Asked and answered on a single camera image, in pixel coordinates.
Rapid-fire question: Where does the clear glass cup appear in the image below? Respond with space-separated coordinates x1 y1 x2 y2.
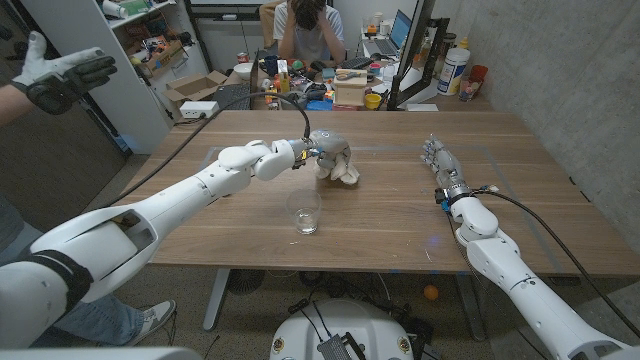
285 188 323 235

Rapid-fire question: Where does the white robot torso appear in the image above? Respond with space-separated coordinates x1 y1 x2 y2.
269 298 415 360

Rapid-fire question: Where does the beige cloth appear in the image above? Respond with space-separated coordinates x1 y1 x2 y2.
312 149 361 186

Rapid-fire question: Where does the glass jar with colourful items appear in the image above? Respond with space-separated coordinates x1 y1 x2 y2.
458 74 481 103

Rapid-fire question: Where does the seated person in grey shirt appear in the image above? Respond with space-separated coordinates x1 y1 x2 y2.
272 0 347 65

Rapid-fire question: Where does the grey table leg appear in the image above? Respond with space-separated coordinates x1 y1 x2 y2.
202 268 231 332
454 273 487 342

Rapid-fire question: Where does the black and white teleoperation glove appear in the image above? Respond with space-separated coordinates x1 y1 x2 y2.
10 30 119 116

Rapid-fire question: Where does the black computer monitor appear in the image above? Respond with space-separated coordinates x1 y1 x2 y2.
387 0 436 111

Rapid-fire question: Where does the small wooden box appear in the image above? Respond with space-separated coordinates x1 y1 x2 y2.
332 68 370 107

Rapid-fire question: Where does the cardboard box of tools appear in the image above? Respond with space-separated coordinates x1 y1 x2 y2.
132 39 186 79

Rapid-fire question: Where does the open cardboard box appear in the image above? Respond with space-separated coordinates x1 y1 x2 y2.
162 69 230 104

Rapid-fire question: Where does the grey and white sneaker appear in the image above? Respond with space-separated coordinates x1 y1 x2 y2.
124 298 177 347

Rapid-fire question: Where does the white shelf unit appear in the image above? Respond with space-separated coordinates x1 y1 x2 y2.
19 0 211 155

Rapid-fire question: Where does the operator blue jeans leg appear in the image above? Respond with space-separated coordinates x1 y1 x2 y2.
49 292 144 347

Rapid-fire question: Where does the black monitor stand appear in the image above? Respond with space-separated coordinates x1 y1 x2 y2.
424 17 451 96

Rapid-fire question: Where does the black keyboard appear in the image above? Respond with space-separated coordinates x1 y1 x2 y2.
214 82 252 111
339 56 375 71

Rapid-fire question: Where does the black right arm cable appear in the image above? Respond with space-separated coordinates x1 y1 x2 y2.
472 184 640 339

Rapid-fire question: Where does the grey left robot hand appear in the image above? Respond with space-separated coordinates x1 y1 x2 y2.
302 129 352 171

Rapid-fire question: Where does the operator bare forearm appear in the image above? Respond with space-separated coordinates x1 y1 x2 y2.
0 82 36 126

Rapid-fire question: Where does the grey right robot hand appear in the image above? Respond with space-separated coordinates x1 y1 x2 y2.
420 133 471 199

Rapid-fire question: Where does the white power strip box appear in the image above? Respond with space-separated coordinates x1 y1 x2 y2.
178 100 221 120

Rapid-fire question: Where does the white canister with blue label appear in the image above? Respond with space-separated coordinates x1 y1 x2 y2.
437 47 471 96

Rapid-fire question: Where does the grey tape roll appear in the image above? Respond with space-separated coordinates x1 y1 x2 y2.
279 90 309 111

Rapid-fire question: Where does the open laptop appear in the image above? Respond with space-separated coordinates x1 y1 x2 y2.
362 8 414 57

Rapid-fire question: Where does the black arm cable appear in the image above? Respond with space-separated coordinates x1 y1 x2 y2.
97 90 312 210
472 184 640 339

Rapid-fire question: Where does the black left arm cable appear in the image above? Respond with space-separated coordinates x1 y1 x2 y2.
97 90 312 210

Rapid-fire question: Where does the black round fan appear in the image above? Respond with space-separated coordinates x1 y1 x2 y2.
227 268 266 296

